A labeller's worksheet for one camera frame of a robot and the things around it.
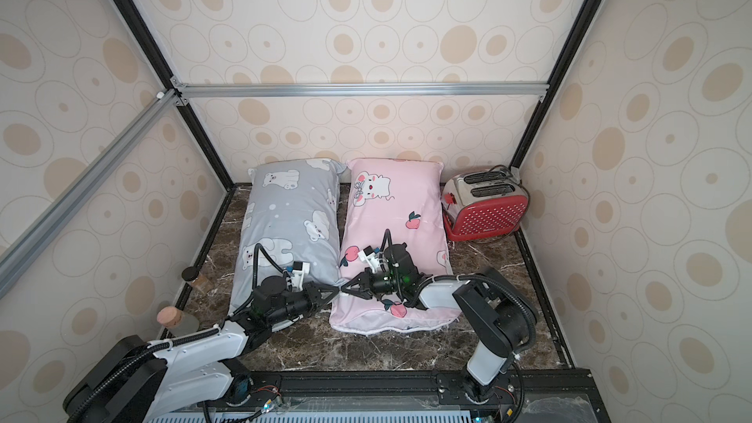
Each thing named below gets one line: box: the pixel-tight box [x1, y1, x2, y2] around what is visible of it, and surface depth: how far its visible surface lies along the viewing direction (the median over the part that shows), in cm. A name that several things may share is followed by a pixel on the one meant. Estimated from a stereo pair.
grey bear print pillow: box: [229, 161, 346, 313], surface depth 91 cm
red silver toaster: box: [440, 168, 530, 242], surface depth 99 cm
